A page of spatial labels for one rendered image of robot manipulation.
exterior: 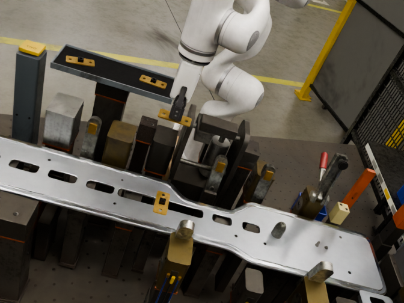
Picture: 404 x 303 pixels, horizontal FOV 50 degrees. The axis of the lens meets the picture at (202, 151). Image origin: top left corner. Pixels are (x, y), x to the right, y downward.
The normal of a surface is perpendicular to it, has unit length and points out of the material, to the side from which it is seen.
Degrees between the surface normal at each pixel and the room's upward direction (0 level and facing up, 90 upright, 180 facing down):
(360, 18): 90
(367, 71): 90
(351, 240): 0
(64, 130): 90
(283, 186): 0
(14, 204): 0
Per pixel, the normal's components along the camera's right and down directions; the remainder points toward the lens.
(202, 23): -0.31, 0.52
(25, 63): -0.06, 0.60
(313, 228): 0.30, -0.75
